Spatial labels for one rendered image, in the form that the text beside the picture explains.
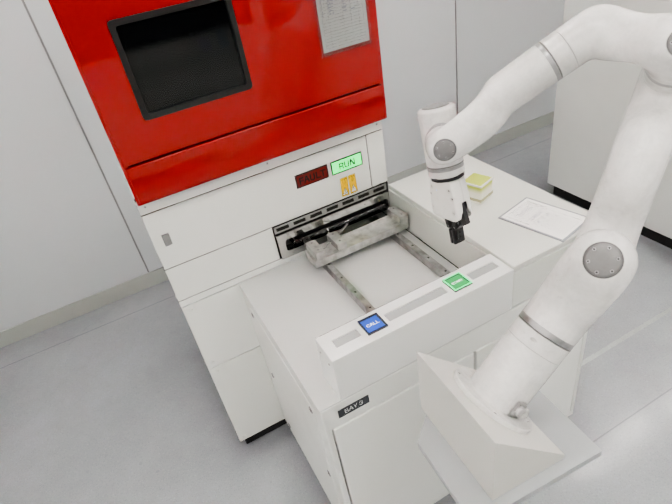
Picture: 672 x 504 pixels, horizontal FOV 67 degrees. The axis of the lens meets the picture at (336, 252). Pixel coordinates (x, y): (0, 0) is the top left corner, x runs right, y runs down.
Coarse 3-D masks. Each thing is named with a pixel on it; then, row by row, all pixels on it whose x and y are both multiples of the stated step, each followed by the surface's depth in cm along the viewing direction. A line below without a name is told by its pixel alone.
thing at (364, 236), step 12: (360, 228) 177; (372, 228) 176; (384, 228) 175; (396, 228) 175; (348, 240) 172; (360, 240) 171; (372, 240) 173; (336, 252) 168; (348, 252) 170; (324, 264) 168
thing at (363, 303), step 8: (328, 264) 168; (328, 272) 169; (336, 272) 164; (336, 280) 164; (344, 280) 160; (344, 288) 160; (352, 288) 156; (352, 296) 156; (360, 296) 153; (360, 304) 152; (368, 304) 149
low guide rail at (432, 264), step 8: (400, 240) 174; (408, 240) 172; (408, 248) 171; (416, 248) 168; (416, 256) 168; (424, 256) 164; (424, 264) 165; (432, 264) 160; (440, 264) 159; (440, 272) 157; (448, 272) 155
